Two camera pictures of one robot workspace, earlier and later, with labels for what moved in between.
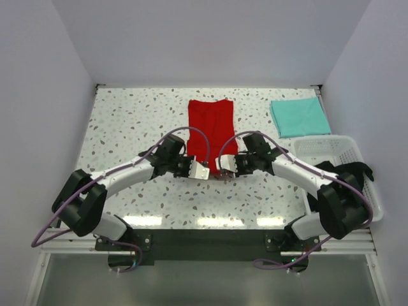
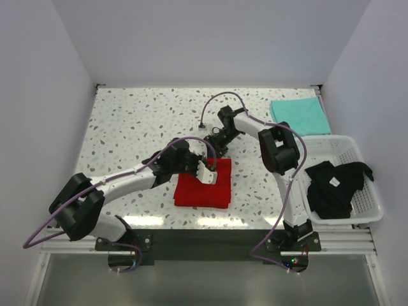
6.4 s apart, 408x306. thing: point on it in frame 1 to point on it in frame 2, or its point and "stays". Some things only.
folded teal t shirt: x=299 y=116 stays
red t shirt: x=216 y=120 to x=191 y=192
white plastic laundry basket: x=338 y=150 stays
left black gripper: x=188 y=160 stays
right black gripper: x=240 y=172 to x=220 y=151
